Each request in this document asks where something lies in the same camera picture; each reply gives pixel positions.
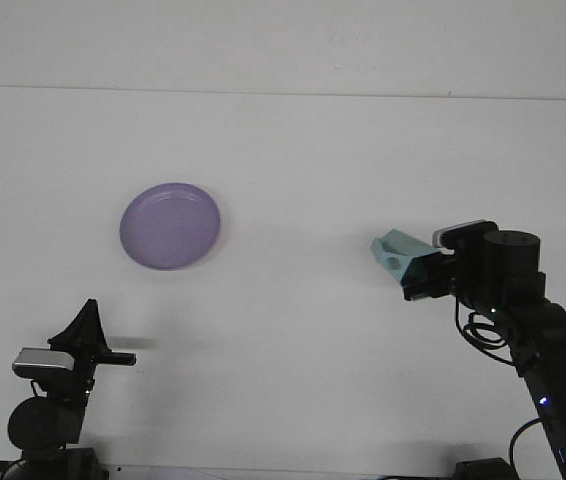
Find pale blue hexagonal cup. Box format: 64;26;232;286
370;228;440;285

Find round purple plate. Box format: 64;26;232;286
119;181;223;272

